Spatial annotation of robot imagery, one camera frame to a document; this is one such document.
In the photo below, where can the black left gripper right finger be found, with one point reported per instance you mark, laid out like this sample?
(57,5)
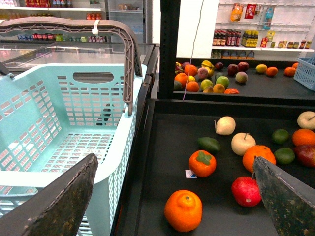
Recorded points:
(289,202)

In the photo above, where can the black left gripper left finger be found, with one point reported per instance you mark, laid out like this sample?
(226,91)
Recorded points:
(58,209)

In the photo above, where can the light teal shopping basket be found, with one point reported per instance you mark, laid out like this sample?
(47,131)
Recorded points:
(54,115)

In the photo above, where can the black lower shelf tray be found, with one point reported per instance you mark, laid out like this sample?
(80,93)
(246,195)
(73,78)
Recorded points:
(167,137)

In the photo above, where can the black upper fruit shelf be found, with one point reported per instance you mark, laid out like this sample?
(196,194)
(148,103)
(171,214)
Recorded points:
(260,88)

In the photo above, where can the yellow lemon far shelf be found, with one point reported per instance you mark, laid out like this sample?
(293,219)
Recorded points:
(261,68)

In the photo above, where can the green apple far shelf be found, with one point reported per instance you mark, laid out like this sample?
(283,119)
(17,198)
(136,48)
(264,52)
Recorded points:
(223,80)

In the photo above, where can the red pomegranate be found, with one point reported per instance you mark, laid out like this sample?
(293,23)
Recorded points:
(246,192)

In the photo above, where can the green lime lower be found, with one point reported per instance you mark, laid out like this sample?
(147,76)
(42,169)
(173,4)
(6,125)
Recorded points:
(284,156)

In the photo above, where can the green lime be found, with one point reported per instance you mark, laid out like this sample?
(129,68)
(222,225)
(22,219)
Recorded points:
(280,136)
(284,156)

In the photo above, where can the red apple right edge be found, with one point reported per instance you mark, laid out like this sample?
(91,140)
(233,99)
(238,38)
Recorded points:
(305,155)

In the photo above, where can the big orange centre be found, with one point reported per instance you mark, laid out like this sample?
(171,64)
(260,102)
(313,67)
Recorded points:
(257,151)

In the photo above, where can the orange right edge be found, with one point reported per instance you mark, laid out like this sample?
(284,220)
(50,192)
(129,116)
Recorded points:
(303,137)

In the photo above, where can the green lime upper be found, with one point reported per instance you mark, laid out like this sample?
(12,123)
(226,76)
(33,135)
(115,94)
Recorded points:
(280,136)

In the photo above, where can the cream pear middle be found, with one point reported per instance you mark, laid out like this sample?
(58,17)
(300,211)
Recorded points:
(241,142)

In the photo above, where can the cream pear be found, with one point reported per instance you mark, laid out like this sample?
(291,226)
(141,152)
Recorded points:
(241,142)
(225,125)

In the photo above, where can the cream pear right edge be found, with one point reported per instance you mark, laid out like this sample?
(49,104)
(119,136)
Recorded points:
(306,120)

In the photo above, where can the orange persimmon green calyx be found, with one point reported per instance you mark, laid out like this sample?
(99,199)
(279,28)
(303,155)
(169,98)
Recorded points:
(202,163)

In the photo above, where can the dark green avocado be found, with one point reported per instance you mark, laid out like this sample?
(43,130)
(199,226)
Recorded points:
(209,144)

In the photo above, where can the cream pear left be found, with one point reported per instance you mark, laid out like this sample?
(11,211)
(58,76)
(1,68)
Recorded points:
(225,125)

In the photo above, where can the white blue label tag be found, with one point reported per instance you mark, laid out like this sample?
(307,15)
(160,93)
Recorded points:
(190,174)

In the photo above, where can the large orange front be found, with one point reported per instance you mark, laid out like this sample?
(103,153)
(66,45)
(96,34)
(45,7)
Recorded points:
(183,210)

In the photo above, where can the small blue basket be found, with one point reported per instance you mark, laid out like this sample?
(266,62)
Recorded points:
(305,72)

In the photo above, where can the glass top freezer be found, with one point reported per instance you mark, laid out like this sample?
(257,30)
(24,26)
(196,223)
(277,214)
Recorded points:
(20,56)

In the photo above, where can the yellow oil bottles row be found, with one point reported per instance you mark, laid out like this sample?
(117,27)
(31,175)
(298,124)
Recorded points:
(249,38)

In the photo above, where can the dark sauce bottles row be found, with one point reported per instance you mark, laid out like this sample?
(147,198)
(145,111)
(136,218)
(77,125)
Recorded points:
(227,37)

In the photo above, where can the white zip tie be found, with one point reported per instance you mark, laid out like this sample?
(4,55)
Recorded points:
(95,28)

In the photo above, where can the blue snack bag hanging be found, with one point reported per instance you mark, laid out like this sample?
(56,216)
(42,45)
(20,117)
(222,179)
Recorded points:
(267,20)

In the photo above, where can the orange snack bag hanging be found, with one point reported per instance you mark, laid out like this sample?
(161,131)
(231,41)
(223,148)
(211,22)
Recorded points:
(236,13)

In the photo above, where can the red snack bag hanging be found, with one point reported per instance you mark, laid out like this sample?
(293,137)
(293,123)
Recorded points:
(250,11)

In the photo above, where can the black shelf post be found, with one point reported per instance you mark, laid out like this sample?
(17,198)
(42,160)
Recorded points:
(169,25)

